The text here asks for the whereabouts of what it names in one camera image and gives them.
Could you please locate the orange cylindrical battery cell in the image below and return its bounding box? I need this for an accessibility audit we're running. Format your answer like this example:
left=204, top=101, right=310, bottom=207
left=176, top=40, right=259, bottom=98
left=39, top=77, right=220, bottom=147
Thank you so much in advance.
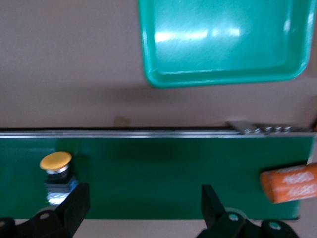
left=259, top=162, right=317, bottom=204

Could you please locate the green conveyor belt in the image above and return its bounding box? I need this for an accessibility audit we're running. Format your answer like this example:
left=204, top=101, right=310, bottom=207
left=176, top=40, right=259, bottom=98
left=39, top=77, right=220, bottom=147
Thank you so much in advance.
left=0, top=120, right=317, bottom=221

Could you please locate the yellow mushroom push button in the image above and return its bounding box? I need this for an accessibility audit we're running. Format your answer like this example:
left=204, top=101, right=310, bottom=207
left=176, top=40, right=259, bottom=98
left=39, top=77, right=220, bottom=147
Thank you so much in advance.
left=39, top=151, right=80, bottom=206

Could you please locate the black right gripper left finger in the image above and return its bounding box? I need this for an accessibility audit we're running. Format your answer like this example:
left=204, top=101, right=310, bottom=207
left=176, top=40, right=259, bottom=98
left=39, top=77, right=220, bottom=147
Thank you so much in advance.
left=0, top=182, right=90, bottom=238

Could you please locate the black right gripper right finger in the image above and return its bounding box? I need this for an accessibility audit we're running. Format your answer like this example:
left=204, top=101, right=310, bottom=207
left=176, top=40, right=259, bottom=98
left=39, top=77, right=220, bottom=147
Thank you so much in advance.
left=198, top=184, right=300, bottom=238

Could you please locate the green plastic tray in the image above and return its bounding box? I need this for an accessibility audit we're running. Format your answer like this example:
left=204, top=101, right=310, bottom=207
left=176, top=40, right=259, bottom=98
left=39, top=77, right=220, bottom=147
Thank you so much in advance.
left=137, top=0, right=313, bottom=89

